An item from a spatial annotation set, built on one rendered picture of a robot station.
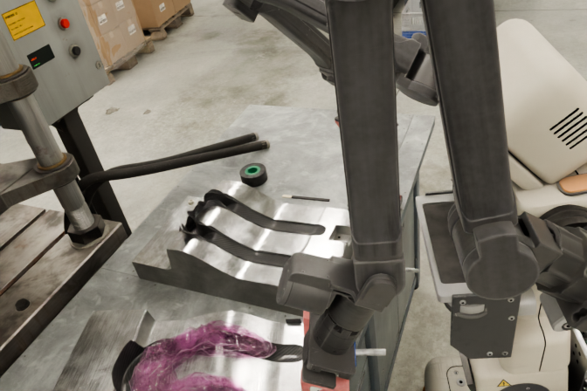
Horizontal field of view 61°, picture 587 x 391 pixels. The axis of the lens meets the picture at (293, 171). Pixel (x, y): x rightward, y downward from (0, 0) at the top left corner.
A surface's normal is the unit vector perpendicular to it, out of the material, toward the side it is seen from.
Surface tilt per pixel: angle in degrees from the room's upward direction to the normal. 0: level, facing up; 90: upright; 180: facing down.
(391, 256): 90
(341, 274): 27
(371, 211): 87
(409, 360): 0
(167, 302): 0
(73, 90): 90
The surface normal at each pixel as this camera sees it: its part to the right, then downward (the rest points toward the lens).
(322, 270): 0.24, -0.78
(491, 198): -0.04, 0.45
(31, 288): -0.14, -0.81
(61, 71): 0.92, 0.11
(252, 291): -0.37, 0.58
